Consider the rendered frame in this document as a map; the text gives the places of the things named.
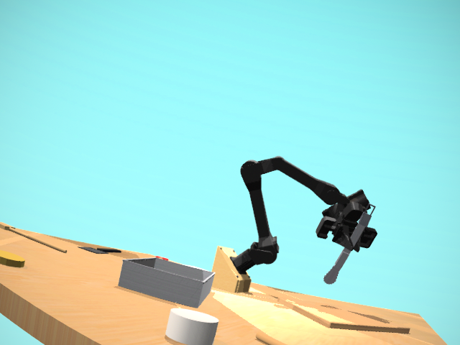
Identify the grey metal roasting tin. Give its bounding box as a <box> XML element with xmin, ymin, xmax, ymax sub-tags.
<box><xmin>118</xmin><ymin>257</ymin><xmax>216</xmax><ymax>308</ymax></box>

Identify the grey spatula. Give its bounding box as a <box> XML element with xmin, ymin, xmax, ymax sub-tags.
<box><xmin>79</xmin><ymin>247</ymin><xmax>121</xmax><ymax>254</ymax></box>

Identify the white cylinder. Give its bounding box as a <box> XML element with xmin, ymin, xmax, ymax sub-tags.
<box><xmin>165</xmin><ymin>308</ymin><xmax>219</xmax><ymax>345</ymax></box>

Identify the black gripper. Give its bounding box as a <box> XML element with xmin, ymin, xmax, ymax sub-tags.
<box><xmin>316</xmin><ymin>211</ymin><xmax>377</xmax><ymax>252</ymax></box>

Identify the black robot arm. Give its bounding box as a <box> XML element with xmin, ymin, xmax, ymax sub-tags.
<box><xmin>230</xmin><ymin>156</ymin><xmax>371</xmax><ymax>274</ymax></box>

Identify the yellow flat disc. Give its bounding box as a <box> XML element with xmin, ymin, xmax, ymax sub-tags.
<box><xmin>0</xmin><ymin>250</ymin><xmax>25</xmax><ymax>267</ymax></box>

